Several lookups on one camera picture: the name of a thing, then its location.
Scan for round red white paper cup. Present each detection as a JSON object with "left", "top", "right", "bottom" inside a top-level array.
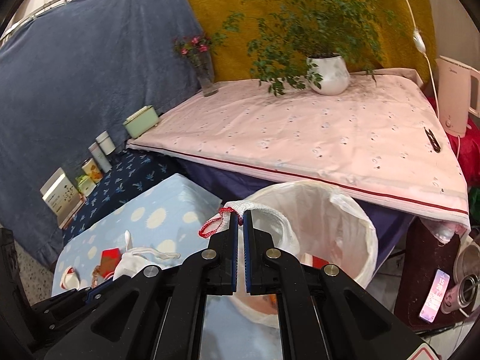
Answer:
[{"left": 59, "top": 266, "right": 80, "bottom": 290}]

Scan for white lined trash bin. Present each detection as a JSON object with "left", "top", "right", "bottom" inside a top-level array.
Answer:
[{"left": 230, "top": 179, "right": 379, "bottom": 329}]

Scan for light blue dotted tablecloth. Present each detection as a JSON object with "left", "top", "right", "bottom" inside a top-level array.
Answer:
[{"left": 50, "top": 173, "right": 283, "bottom": 360}]

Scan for smartphone on dark stool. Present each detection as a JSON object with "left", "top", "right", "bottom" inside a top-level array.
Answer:
[{"left": 419, "top": 269, "right": 450, "bottom": 323}]

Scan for white open gift box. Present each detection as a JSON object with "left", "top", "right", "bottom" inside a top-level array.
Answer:
[{"left": 40, "top": 167, "right": 85, "bottom": 230}]

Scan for navy floral cloth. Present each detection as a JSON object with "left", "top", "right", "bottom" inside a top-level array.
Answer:
[{"left": 63, "top": 150, "right": 185, "bottom": 244}]

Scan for green white small packet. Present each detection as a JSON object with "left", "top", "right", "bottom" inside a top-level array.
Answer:
[{"left": 76, "top": 175, "right": 96, "bottom": 197}]

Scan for metal thermos cup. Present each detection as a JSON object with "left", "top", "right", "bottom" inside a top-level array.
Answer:
[{"left": 440, "top": 242, "right": 479, "bottom": 314}]

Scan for orange patterned small box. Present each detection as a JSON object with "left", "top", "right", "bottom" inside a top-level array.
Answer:
[{"left": 82, "top": 158, "right": 103, "bottom": 185}]

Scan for tall white tube bottle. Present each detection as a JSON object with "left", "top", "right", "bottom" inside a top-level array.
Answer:
[{"left": 89, "top": 142, "right": 112, "bottom": 174}]

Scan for pink bed sheet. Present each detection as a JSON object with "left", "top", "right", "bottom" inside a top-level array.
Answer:
[{"left": 128, "top": 75, "right": 470, "bottom": 229}]

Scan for white cylindrical jar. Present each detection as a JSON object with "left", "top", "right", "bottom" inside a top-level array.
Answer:
[{"left": 96, "top": 131, "right": 116, "bottom": 156}]

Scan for mint green tissue box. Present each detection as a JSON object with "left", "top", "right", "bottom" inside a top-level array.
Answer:
[{"left": 123, "top": 106, "right": 159, "bottom": 139}]

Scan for black hair clip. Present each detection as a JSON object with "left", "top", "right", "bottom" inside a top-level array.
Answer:
[{"left": 424, "top": 127, "right": 442, "bottom": 153}]

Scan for blue grey hanging blanket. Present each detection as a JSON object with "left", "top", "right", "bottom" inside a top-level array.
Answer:
[{"left": 1, "top": 0, "right": 201, "bottom": 267}]

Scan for pink electric kettle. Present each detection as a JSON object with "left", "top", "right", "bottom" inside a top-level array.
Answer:
[{"left": 436, "top": 55, "right": 479, "bottom": 137}]

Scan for glass vase pink flowers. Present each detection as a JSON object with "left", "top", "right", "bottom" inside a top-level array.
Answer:
[{"left": 173, "top": 34, "right": 218, "bottom": 97}]

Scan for potted green plant white pot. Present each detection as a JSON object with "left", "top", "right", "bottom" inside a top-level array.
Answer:
[{"left": 219, "top": 0, "right": 402, "bottom": 96}]

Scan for yellow hanging cloth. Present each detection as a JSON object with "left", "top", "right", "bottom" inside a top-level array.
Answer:
[{"left": 188, "top": 0, "right": 436, "bottom": 82}]

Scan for white cord with switch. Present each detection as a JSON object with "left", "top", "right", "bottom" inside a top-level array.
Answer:
[{"left": 387, "top": 0, "right": 442, "bottom": 119}]

